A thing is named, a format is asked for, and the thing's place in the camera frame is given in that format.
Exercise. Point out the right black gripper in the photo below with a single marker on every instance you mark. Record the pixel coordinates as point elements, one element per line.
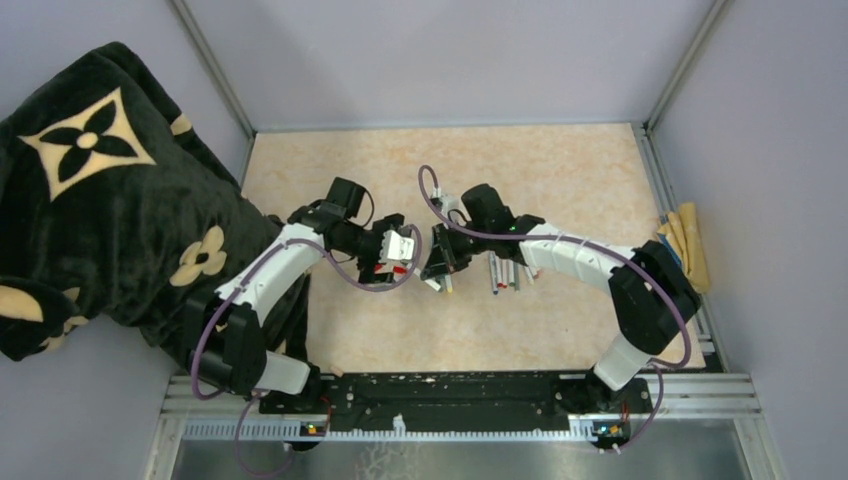
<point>444,258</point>

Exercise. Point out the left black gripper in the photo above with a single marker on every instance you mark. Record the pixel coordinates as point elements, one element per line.
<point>374,266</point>

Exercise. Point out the dark green ink pen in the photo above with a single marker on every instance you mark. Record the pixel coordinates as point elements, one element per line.
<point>434,284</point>

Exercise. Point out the blue tip acrylic marker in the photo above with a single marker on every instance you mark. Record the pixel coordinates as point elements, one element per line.
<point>493,273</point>

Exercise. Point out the red cap green-end marker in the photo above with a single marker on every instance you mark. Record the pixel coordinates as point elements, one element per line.
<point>502,274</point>

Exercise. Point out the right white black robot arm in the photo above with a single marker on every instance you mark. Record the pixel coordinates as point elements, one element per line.
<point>652,298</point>

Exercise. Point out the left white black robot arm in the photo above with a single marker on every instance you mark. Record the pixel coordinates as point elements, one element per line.
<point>223,336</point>

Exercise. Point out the yellow folded cloth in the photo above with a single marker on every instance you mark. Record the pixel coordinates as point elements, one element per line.
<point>679,232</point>

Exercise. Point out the black floral plush blanket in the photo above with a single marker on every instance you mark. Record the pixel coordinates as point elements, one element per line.
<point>112,205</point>

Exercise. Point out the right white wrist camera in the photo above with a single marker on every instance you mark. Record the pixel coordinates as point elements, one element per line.
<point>445,203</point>

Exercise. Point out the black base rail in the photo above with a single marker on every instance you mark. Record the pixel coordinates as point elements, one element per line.
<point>453,402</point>

